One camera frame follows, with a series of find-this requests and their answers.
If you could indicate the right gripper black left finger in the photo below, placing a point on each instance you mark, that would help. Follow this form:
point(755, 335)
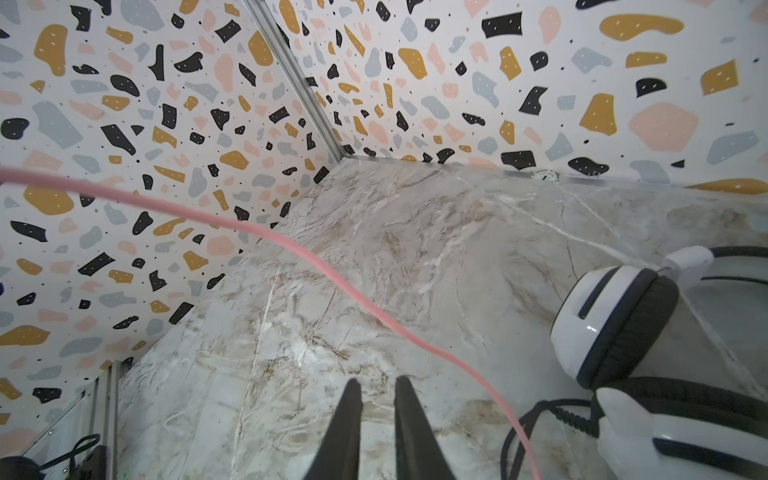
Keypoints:
point(338, 455)

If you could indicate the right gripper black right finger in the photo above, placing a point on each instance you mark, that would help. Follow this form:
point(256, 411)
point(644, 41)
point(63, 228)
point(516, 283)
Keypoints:
point(418, 455)

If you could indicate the white black headphones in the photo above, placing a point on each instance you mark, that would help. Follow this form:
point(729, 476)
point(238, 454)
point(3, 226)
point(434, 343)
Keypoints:
point(661, 406)

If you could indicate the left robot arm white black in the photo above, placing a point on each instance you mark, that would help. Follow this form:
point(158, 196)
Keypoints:
point(24, 468)

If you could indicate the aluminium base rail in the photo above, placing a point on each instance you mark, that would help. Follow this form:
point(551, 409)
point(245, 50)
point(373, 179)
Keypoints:
point(94, 411)

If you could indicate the left aluminium corner post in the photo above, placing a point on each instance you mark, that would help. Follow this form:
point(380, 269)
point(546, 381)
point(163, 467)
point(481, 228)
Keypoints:
point(276, 40)

